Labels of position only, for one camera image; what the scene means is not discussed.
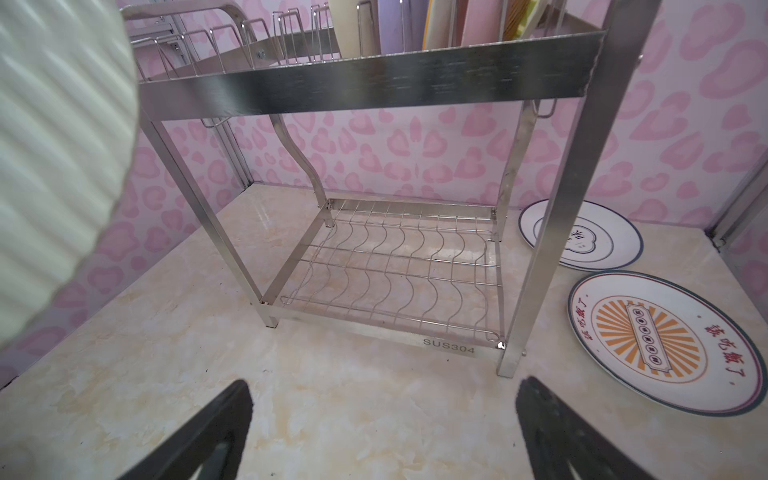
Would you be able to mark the pink bear plate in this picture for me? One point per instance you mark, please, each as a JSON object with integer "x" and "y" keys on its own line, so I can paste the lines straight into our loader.
{"x": 481, "y": 22}

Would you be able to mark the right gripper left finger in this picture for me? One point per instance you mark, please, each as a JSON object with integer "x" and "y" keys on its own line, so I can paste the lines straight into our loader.
{"x": 210, "y": 445}

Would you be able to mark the cream plain plate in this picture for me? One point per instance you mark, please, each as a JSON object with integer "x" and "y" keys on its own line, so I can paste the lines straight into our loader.
{"x": 356, "y": 27}

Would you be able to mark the white plate orange sunburst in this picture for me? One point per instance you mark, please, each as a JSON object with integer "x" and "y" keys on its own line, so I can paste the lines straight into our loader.
{"x": 667, "y": 343}

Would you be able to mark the white plate black rim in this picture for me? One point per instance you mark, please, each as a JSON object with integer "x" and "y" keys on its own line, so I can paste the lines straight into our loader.
{"x": 601, "y": 239}

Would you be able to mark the yellow woven plate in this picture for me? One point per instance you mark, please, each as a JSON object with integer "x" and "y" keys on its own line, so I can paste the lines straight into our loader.
{"x": 523, "y": 16}

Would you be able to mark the purple shell-shaped plate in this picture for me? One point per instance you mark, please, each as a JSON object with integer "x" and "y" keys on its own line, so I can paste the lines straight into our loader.
{"x": 394, "y": 26}

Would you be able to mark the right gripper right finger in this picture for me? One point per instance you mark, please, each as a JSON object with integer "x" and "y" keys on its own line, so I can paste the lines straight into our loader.
{"x": 561, "y": 444}

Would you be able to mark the white star cartoon plate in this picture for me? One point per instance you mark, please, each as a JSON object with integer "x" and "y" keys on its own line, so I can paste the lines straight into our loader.
{"x": 438, "y": 24}

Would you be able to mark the steel two-tier dish rack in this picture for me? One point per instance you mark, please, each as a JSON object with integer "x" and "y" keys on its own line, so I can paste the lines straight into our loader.
{"x": 410, "y": 158}

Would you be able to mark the orange woven plate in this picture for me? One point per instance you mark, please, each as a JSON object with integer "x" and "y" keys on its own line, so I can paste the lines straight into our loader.
{"x": 69, "y": 126}

